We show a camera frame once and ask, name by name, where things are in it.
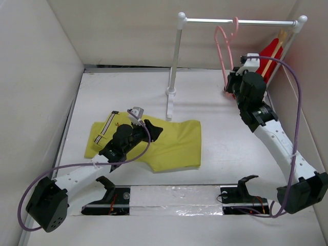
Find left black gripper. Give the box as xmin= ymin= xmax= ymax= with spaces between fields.
xmin=123 ymin=118 xmax=161 ymax=154

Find yellow-green trousers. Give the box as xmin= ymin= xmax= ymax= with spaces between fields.
xmin=84 ymin=111 xmax=201 ymax=172

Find pink plastic clothes hanger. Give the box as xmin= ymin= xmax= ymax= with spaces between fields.
xmin=214 ymin=17 xmax=239 ymax=95

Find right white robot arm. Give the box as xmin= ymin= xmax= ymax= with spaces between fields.
xmin=225 ymin=67 xmax=327 ymax=214

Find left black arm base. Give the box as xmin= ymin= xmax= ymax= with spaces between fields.
xmin=81 ymin=176 xmax=131 ymax=216

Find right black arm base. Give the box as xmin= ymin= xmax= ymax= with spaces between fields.
xmin=216 ymin=175 xmax=269 ymax=215

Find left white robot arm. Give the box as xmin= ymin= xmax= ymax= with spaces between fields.
xmin=26 ymin=119 xmax=163 ymax=233

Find red shorts on hanger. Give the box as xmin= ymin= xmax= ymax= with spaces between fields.
xmin=229 ymin=37 xmax=284 ymax=99

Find wooden clothes hanger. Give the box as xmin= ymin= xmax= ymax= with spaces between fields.
xmin=261 ymin=29 xmax=288 ymax=78

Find white metal clothes rack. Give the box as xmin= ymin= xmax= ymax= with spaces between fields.
xmin=165 ymin=11 xmax=308 ymax=121

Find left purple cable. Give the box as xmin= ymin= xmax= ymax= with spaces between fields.
xmin=17 ymin=109 xmax=152 ymax=233

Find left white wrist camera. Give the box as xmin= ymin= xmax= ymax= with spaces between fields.
xmin=127 ymin=107 xmax=144 ymax=126

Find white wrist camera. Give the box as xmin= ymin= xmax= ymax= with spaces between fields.
xmin=236 ymin=53 xmax=260 ymax=75
xmin=127 ymin=107 xmax=144 ymax=126

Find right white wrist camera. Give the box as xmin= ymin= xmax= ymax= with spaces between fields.
xmin=236 ymin=53 xmax=260 ymax=75

